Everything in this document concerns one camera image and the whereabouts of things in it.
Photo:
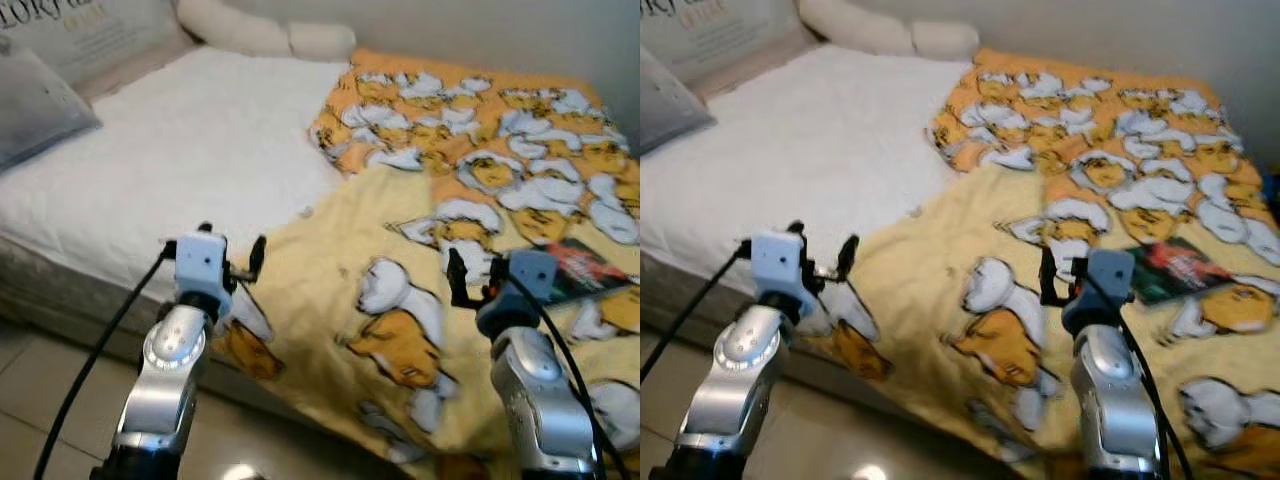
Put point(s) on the dark book with red cover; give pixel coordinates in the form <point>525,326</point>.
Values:
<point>590,268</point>
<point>1180,268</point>

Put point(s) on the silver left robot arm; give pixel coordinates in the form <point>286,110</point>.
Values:
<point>725,380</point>
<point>165,380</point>

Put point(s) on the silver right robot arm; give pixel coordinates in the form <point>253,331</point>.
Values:
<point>1115,400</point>
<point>540,400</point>

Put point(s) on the white bed mattress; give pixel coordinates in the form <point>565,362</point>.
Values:
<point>180,160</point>
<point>800,160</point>

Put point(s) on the yellow orange cartoon blanket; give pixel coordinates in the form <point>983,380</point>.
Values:
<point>1080,150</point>
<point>460,160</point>

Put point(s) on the cream segmented long pillow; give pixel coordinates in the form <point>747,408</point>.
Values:
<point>880,30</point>
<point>250,30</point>

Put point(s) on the beige pillow with dark lettering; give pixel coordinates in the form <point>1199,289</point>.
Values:
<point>90,40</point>
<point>720,35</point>

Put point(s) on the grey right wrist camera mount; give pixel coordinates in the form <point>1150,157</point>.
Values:
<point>1110,275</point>
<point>532,278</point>

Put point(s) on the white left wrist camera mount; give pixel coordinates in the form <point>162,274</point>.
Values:
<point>200,265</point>
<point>778,262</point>

